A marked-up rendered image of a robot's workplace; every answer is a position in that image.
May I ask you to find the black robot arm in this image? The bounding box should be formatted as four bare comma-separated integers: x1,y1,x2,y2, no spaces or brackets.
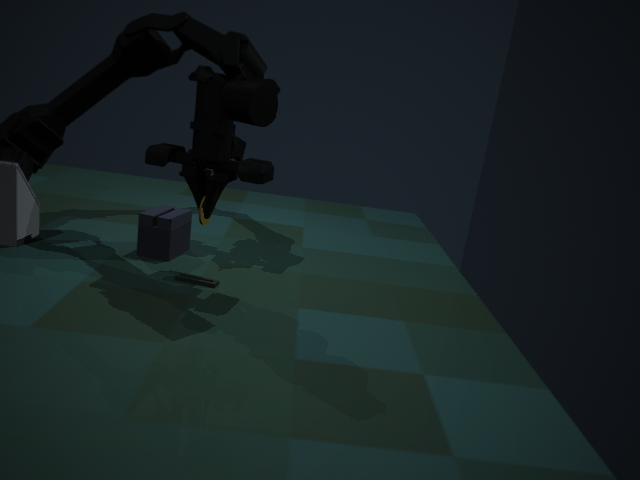
0,11,281,182

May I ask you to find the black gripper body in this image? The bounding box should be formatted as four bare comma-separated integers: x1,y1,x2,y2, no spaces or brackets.
145,114,274,184

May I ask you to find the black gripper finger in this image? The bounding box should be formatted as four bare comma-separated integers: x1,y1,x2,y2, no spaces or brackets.
205,175,238,219
179,170,212,210

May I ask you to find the gold coin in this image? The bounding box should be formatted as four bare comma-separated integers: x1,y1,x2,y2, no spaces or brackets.
199,195,212,225

